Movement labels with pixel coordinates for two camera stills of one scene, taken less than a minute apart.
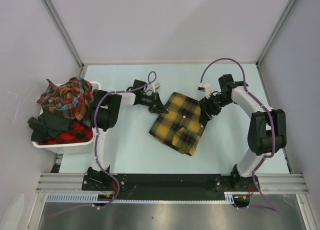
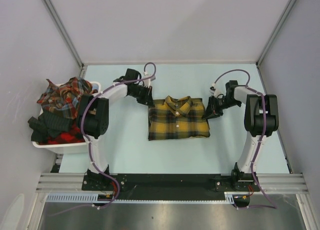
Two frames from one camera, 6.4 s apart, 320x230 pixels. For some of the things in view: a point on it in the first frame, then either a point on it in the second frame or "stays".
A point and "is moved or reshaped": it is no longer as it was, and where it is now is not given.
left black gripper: (156, 105) to (147, 97)
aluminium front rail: (271, 183) stays
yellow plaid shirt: (180, 127) is moved or reshaped
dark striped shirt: (51, 123) stays
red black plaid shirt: (77, 131) stays
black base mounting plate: (116, 184) stays
